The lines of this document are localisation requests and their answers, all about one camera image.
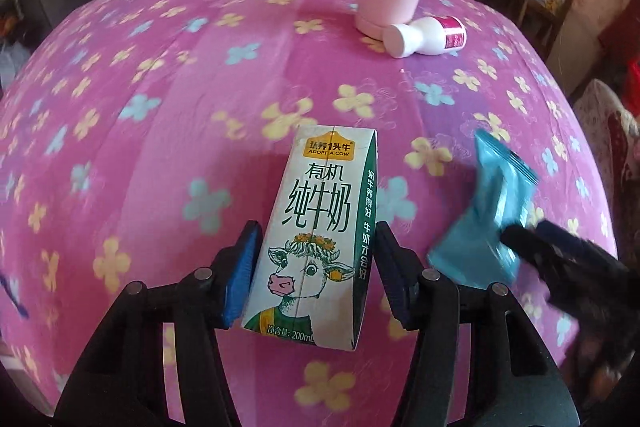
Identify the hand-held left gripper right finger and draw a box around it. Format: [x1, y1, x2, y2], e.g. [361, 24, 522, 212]
[375, 223, 581, 427]

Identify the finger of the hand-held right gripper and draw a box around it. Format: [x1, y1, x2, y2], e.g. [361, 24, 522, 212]
[535, 219, 628, 280]
[501, 224, 557, 274]

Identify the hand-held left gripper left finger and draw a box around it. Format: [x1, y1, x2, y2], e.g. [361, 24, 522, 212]
[52, 220, 263, 427]

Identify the teal blue snack packet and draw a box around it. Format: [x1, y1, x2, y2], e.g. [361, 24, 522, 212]
[427, 129, 541, 283]

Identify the white green milk carton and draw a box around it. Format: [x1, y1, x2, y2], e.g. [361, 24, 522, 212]
[241, 124, 383, 352]

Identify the floral covered sofa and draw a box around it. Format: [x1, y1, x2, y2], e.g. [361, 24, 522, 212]
[572, 79, 640, 228]

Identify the pink floral bedsheet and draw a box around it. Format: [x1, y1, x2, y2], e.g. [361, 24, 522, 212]
[0, 0, 628, 427]

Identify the white bottle with pink label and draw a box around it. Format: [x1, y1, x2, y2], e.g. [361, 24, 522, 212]
[382, 16, 468, 59]

